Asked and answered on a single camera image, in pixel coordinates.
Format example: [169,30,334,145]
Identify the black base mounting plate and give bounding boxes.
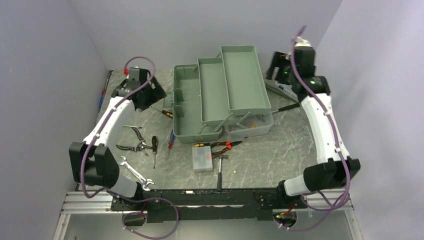
[110,187,306,223]

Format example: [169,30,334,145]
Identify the black handled pliers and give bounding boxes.
[115,127,150,157]

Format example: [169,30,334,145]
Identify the silver combination wrench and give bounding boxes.
[120,155,155,192]

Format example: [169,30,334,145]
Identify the blue red tool at wall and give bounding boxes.
[98,70,113,112]

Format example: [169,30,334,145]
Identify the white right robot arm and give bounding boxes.
[266,46,361,208]

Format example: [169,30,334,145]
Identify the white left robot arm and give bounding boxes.
[68,67,166,210]

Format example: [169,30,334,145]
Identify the small clear screw box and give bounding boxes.
[192,145,213,172]

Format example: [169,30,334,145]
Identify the clear compartment organizer box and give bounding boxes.
[275,82,299,102]

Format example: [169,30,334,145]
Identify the yellow black handled screwdriver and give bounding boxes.
[151,106,174,119]

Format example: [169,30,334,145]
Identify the orange black long nose pliers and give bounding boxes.
[193,140,243,157]

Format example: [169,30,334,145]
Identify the black handled hammer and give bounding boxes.
[212,154,229,192]

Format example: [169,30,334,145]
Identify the aluminium frame rail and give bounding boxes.
[53,188,342,240]

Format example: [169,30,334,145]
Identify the small claw hammer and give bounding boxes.
[271,103,300,114]

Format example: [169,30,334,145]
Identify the blue red handled screwdriver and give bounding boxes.
[165,129,175,161]

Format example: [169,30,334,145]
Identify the green toolbox with clear lid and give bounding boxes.
[163,45,274,144]

